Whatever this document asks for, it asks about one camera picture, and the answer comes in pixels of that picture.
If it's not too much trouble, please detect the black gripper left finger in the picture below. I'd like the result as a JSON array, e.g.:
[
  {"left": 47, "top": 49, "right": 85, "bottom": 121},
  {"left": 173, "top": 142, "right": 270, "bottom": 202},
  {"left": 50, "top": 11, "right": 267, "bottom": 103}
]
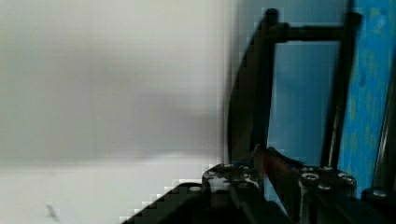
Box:
[{"left": 202, "top": 149, "right": 263, "bottom": 200}]

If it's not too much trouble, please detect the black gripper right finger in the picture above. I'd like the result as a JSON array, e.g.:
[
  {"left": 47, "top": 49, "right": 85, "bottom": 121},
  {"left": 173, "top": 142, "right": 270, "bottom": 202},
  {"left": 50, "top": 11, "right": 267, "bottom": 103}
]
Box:
[{"left": 261, "top": 147, "right": 357, "bottom": 212}]

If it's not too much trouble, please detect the black toaster oven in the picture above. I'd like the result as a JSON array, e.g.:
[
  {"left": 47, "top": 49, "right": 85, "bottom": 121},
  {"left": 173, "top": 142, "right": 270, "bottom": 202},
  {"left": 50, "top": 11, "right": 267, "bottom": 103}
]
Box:
[{"left": 222, "top": 0, "right": 396, "bottom": 200}]

